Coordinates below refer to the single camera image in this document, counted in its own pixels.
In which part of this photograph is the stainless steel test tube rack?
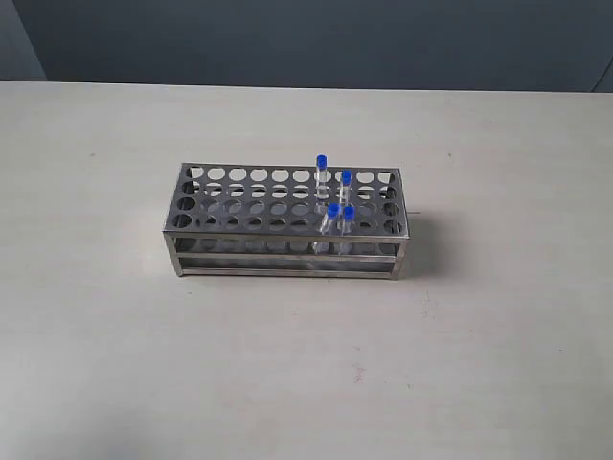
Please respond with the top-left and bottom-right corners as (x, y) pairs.
(163, 163), (410, 279)

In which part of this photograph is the blue-capped tube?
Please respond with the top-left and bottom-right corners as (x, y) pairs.
(314, 154), (329, 216)
(337, 205), (355, 255)
(312, 203), (341, 254)
(339, 170), (352, 208)

